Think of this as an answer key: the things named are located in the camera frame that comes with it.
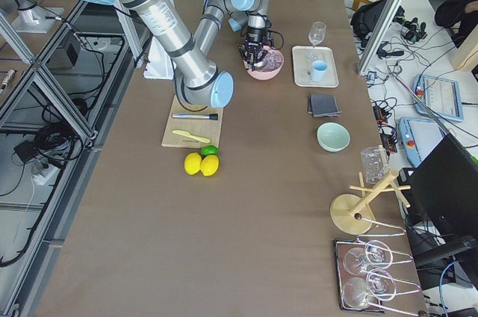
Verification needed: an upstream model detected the yellow plastic knife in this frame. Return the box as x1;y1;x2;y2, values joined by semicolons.
172;129;211;144

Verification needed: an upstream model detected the yellow lemon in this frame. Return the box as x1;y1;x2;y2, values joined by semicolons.
184;153;202;175
200;155;220;176

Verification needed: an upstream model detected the cream serving tray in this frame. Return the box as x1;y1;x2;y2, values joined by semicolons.
292;46;339;88

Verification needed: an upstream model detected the seated person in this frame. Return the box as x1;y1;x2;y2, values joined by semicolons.
434;0;477;43

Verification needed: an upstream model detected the grey folded cloth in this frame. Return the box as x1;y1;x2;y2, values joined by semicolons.
307;93;341;117

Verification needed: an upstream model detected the silver metal muddler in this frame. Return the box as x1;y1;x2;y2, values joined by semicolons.
170;113;219;121

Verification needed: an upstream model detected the pink bowl with ice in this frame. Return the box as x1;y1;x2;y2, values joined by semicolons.
246;49;284;80

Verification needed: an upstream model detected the light green bowl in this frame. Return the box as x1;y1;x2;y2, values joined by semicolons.
317;122;350;153

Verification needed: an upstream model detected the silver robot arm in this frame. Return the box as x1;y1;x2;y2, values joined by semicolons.
83;0;234;108
193;0;274;71

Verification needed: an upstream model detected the wooden cup tree stand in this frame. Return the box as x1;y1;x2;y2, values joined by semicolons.
329;165;411;236

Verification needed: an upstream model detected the blue teach pendant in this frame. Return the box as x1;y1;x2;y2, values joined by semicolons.
413;74;464;122
398;117;444;167

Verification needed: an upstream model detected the green lime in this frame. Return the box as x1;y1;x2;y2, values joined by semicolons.
200;145;219;156

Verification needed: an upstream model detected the hanging wine glass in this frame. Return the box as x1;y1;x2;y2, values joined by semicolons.
342;240;413;276
341;269;422;305

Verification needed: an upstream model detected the clear wine glass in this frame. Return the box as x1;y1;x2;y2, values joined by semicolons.
308;22;326;47

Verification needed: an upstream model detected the bamboo cutting board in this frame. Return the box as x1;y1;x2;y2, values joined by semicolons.
161;96;223;149

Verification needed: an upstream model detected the black monitor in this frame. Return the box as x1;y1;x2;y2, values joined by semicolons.
397;133;478;269

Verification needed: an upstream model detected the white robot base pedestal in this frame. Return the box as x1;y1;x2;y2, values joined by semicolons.
143;37;176;80

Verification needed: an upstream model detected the clear glass mug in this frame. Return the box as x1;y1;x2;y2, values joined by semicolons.
361;146;388;184

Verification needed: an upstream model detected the black wine glass rack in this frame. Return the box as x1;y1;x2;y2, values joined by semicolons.
333;239;385;314

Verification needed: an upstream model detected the light blue cup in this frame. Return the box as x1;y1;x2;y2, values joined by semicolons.
310;60;328;82

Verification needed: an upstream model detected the hanging wine glass far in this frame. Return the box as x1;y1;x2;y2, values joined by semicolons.
342;240;413;276

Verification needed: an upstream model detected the black bag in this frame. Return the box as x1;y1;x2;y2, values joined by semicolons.
350;0;387;50

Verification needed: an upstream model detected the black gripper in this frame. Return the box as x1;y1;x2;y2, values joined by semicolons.
238;14;276;71

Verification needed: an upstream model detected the hanging wine glass near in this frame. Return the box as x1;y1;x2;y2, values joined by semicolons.
341;269;422;305

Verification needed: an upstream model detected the aluminium frame post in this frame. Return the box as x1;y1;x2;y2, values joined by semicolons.
356;0;402;76

